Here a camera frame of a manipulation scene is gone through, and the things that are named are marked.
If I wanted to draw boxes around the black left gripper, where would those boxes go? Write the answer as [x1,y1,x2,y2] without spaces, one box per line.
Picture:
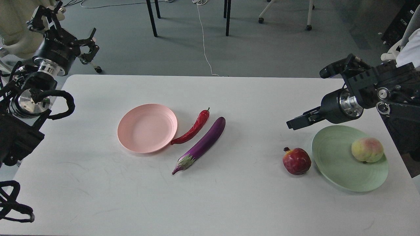
[27,2,99,76]

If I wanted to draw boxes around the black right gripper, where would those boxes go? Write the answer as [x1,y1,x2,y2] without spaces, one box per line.
[286,88,364,130]

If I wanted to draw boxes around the red pomegranate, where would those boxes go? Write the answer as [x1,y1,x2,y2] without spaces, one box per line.
[282,147,312,176]

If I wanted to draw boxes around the green pink peach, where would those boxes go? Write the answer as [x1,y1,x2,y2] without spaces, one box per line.
[351,137,384,163]

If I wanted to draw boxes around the red chili pepper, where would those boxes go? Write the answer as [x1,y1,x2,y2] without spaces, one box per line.
[170,107,210,145]

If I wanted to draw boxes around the purple eggplant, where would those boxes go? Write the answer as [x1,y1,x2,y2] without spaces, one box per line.
[171,117,226,175]

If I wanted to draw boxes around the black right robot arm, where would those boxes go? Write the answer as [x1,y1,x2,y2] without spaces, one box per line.
[287,54,419,161]

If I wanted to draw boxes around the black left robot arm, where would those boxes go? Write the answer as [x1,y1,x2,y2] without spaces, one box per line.
[1,0,99,166]

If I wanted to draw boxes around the green plastic plate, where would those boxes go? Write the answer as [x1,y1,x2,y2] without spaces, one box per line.
[311,125,389,192]

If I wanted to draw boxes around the cream office chair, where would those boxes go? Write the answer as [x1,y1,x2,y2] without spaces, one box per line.
[0,0,102,74]

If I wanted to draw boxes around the black table legs left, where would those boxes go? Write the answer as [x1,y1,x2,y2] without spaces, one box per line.
[146,0,161,37]

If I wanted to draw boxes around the black table legs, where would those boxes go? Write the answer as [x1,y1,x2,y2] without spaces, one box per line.
[146,0,161,37]
[223,0,232,36]

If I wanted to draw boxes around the white chair base with casters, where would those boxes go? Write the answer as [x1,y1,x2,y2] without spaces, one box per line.
[258,0,315,31]

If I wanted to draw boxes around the white chair at right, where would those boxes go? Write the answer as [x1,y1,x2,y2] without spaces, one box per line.
[381,6,420,71]

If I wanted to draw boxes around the pink plastic plate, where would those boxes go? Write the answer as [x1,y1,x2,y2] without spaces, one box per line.
[117,104,178,154]

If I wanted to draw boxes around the black table legs right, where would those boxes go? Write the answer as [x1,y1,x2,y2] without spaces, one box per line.
[223,0,232,36]

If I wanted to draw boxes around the white floor cable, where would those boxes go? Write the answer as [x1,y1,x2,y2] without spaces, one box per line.
[192,0,220,77]

